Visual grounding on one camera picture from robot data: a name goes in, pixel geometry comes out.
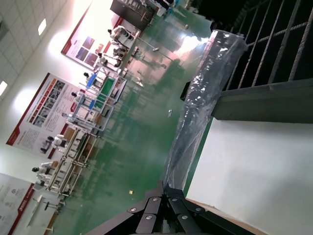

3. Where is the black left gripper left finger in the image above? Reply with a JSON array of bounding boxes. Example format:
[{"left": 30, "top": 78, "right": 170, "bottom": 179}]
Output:
[{"left": 88, "top": 180, "right": 164, "bottom": 235}]

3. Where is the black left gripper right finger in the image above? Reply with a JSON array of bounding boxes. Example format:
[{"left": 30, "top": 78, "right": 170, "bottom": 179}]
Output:
[{"left": 163, "top": 186, "right": 247, "bottom": 235}]

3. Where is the grey antistatic bag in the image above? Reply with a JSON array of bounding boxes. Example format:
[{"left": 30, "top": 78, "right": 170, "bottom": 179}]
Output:
[{"left": 163, "top": 29, "right": 248, "bottom": 190}]

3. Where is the black slotted container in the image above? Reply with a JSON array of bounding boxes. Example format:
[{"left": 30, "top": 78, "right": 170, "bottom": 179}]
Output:
[{"left": 179, "top": 0, "right": 313, "bottom": 122}]

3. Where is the black stool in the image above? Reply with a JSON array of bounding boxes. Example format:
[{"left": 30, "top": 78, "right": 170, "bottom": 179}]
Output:
[{"left": 43, "top": 200, "right": 65, "bottom": 212}]

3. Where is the small white desk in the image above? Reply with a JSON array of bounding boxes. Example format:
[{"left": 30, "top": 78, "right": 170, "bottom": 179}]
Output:
[{"left": 26, "top": 193, "right": 67, "bottom": 233}]

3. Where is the white shelf rack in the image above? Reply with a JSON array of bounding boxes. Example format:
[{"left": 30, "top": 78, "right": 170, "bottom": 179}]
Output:
[{"left": 69, "top": 94, "right": 114, "bottom": 133}]

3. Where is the shelf rack with green panel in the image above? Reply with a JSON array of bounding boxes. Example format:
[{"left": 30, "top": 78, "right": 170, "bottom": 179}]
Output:
[{"left": 84, "top": 69, "right": 128, "bottom": 110}]

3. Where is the white table with robots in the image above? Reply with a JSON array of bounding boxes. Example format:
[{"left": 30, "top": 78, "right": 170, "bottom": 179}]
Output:
[{"left": 117, "top": 34, "right": 179, "bottom": 71}]

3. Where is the dark brown cabinet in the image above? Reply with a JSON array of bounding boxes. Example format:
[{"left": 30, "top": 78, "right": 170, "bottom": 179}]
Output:
[{"left": 110, "top": 0, "right": 157, "bottom": 31}]

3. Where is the white frame workbench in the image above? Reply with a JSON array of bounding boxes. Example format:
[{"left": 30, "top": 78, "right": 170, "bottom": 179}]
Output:
[
  {"left": 60, "top": 126, "right": 98, "bottom": 169},
  {"left": 45, "top": 156, "right": 88, "bottom": 198}
]

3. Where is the wall poster with icons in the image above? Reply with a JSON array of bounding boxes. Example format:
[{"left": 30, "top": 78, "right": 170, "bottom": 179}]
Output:
[{"left": 0, "top": 172, "right": 36, "bottom": 235}]

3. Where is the wall poster with photo row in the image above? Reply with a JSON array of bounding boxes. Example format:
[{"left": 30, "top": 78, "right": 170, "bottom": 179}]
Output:
[{"left": 6, "top": 72, "right": 77, "bottom": 160}]

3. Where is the wall poster with red photos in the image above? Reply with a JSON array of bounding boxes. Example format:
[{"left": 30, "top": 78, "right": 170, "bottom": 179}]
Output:
[{"left": 60, "top": 0, "right": 123, "bottom": 72}]

